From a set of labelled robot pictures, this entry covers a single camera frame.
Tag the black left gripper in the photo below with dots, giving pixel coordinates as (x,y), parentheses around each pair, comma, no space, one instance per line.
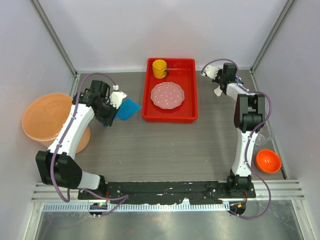
(108,120)

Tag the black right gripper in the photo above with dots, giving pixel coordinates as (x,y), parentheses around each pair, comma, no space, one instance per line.
(215,80)

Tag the white paper scrap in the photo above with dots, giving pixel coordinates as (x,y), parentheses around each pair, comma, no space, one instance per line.
(219,91)

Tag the blue plastic dustpan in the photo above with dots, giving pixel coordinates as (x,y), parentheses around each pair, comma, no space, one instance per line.
(127,109)

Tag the blue hand brush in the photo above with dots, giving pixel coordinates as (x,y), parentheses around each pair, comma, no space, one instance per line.
(239,80)

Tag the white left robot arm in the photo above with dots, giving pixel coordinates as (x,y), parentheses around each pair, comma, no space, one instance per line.
(57,166)

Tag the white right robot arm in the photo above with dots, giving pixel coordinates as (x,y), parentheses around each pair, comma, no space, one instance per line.
(249,117)

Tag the pink dotted plate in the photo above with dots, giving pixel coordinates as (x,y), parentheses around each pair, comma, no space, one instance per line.
(167,95)

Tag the orange plastic waste bucket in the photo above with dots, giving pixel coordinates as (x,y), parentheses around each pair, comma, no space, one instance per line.
(46,119)

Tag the yellow mug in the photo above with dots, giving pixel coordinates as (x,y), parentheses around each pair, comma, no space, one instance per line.
(159,69)

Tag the clear plastic cup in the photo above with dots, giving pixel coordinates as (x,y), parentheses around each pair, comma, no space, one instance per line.
(265,136)

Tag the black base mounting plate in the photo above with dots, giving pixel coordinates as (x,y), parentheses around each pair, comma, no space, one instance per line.
(172,192)

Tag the orange bowl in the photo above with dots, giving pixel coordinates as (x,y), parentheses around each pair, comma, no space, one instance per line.
(268,161)

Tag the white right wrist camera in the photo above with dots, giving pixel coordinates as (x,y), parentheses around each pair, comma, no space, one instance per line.
(210,71)

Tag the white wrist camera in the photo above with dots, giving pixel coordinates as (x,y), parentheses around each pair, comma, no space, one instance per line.
(210,71)
(117,97)

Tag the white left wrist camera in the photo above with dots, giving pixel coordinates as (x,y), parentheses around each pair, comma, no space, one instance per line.
(117,97)

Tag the white slotted cable duct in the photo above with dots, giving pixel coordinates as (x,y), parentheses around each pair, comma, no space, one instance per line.
(96,207)

